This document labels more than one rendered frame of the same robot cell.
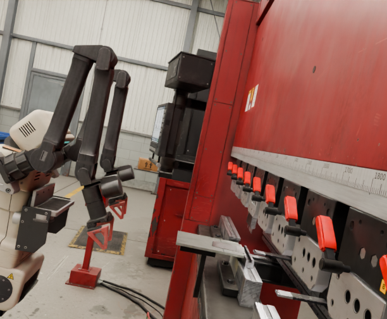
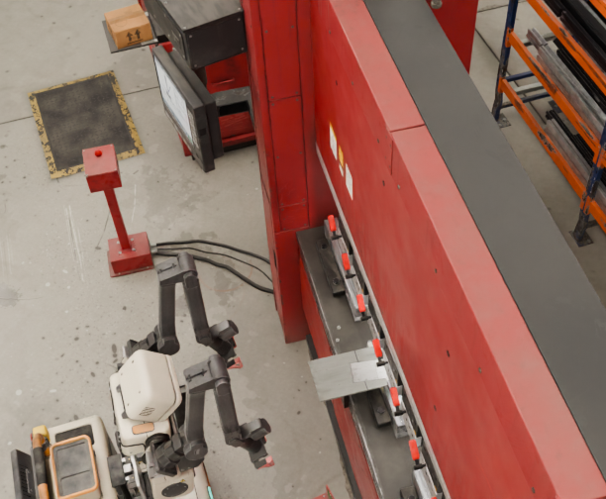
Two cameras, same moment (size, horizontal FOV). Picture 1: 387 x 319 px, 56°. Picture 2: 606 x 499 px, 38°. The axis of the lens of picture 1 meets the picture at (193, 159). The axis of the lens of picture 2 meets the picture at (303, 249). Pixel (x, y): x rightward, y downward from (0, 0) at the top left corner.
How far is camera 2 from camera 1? 2.52 m
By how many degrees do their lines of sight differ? 48
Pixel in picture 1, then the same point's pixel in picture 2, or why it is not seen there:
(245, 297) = (400, 433)
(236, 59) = (286, 37)
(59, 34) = not seen: outside the picture
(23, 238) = (184, 464)
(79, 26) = not seen: outside the picture
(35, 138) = (157, 412)
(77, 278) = (125, 265)
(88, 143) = (230, 425)
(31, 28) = not seen: outside the picture
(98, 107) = (228, 405)
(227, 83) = (282, 72)
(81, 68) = (200, 395)
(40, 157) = (194, 453)
